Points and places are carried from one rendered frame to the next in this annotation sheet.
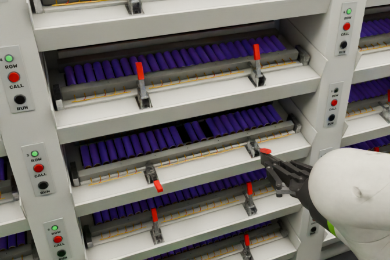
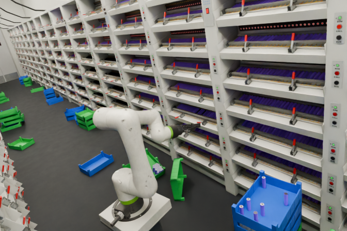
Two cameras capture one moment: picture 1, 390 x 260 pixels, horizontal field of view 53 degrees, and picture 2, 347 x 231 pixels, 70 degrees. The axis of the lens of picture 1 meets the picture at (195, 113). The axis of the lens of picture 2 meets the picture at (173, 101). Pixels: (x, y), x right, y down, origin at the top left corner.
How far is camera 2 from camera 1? 1.81 m
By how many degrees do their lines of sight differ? 68
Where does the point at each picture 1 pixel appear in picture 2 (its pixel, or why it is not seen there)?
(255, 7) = (193, 79)
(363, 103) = (249, 129)
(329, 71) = (217, 106)
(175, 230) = (190, 137)
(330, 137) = (223, 132)
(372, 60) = (237, 109)
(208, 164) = (193, 120)
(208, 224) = (196, 141)
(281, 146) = (211, 127)
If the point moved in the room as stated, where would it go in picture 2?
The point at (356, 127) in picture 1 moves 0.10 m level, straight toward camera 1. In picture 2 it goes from (237, 135) to (222, 136)
